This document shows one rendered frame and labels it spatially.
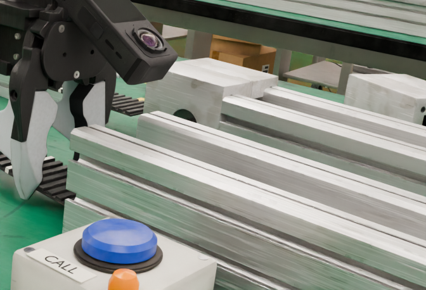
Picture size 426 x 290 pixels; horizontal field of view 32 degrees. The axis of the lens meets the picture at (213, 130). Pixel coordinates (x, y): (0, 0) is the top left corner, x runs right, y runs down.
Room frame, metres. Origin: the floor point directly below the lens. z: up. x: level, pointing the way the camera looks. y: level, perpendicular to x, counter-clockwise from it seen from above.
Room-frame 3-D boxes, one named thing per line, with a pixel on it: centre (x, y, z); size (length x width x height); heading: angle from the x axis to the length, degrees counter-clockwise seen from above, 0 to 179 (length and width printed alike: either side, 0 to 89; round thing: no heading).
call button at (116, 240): (0.37, 0.04, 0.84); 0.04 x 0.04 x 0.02
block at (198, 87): (0.71, 0.01, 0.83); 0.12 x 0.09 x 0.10; 147
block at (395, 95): (0.79, -0.19, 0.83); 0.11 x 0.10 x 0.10; 125
